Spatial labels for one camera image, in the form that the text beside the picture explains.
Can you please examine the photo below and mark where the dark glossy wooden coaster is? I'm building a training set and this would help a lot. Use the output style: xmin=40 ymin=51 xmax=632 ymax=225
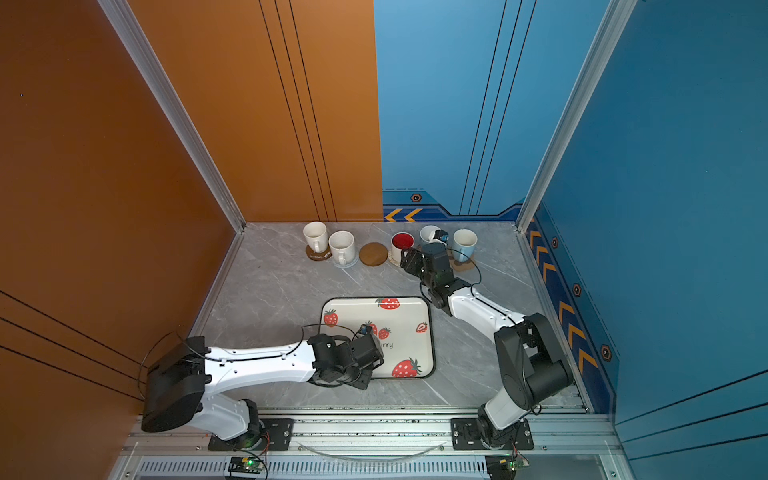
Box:
xmin=305 ymin=244 xmax=332 ymax=261

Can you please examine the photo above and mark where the strawberry print white tray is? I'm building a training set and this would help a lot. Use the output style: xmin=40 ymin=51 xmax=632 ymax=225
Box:
xmin=320 ymin=297 xmax=436 ymax=380

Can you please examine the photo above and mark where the left aluminium corner post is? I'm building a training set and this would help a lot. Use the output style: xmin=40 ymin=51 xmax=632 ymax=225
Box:
xmin=98 ymin=0 xmax=246 ymax=234

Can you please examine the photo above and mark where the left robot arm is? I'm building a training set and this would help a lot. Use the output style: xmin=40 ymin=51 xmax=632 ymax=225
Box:
xmin=141 ymin=326 xmax=384 ymax=451

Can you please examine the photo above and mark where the white mug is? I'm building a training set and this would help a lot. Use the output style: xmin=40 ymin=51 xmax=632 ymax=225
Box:
xmin=329 ymin=230 xmax=358 ymax=264
xmin=302 ymin=221 xmax=328 ymax=254

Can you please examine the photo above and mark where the light blue mug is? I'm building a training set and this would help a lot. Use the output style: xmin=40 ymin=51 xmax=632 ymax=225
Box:
xmin=451 ymin=228 xmax=478 ymax=263

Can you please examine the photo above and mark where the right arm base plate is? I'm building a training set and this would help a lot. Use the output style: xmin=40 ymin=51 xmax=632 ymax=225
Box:
xmin=450 ymin=417 xmax=535 ymax=451

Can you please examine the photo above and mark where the right aluminium corner post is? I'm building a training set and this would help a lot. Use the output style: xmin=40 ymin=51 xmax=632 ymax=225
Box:
xmin=515 ymin=0 xmax=637 ymax=234

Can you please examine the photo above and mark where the paw shaped brown coaster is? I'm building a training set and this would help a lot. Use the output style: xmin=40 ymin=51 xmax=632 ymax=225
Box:
xmin=450 ymin=258 xmax=476 ymax=272

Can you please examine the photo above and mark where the light wooden round coaster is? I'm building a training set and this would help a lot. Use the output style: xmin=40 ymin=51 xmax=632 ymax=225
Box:
xmin=359 ymin=242 xmax=389 ymax=267

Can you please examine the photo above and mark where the left green circuit board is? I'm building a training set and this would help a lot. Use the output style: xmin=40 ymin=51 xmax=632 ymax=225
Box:
xmin=226 ymin=456 xmax=269 ymax=479

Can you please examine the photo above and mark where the red interior mug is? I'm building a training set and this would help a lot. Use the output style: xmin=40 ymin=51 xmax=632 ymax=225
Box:
xmin=389 ymin=232 xmax=415 ymax=267

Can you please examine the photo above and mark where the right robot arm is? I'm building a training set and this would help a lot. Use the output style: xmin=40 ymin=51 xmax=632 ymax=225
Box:
xmin=400 ymin=243 xmax=575 ymax=449

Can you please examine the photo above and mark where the right green circuit board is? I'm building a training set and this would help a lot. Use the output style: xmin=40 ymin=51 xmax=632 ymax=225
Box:
xmin=485 ymin=456 xmax=530 ymax=480

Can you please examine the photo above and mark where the light blue rope coaster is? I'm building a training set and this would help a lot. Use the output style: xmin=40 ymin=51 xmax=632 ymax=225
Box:
xmin=331 ymin=256 xmax=359 ymax=269

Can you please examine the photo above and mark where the aluminium corner post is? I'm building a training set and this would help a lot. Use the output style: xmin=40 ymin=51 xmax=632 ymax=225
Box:
xmin=98 ymin=0 xmax=246 ymax=234
xmin=515 ymin=0 xmax=637 ymax=234

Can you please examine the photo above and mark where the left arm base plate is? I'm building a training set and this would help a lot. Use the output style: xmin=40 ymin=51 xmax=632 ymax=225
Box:
xmin=207 ymin=418 xmax=294 ymax=453

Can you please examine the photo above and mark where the aluminium front rail frame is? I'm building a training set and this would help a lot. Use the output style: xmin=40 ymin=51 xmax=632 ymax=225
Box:
xmin=109 ymin=408 xmax=633 ymax=479

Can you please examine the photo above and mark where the green circuit board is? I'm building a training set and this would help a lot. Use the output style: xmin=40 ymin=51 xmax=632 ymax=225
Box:
xmin=226 ymin=456 xmax=269 ymax=479
xmin=485 ymin=456 xmax=530 ymax=480

